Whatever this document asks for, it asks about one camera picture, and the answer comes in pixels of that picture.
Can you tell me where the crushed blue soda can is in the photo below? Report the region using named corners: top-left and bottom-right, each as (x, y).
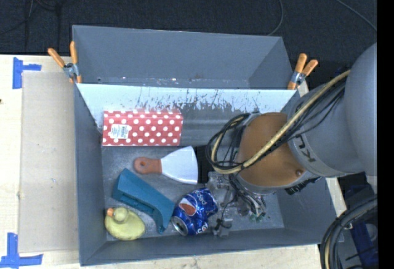
top-left (171, 187), bottom-right (219, 237)

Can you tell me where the teal angled block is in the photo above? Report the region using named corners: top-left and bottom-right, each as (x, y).
top-left (111, 167), bottom-right (176, 235)

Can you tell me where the brown cardboard board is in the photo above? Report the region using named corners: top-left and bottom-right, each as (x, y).
top-left (17, 70), bottom-right (79, 254)

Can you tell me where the yellow rubber duck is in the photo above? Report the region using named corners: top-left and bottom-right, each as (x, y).
top-left (103, 206), bottom-right (147, 241)

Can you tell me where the grey metal bin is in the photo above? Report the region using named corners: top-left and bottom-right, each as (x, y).
top-left (71, 25), bottom-right (340, 267)

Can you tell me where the red white-dotted box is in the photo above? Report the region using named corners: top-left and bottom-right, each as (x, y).
top-left (101, 109), bottom-right (185, 147)

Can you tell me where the orange-handled white scraper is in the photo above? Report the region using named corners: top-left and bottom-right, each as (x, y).
top-left (133, 145), bottom-right (199, 185)

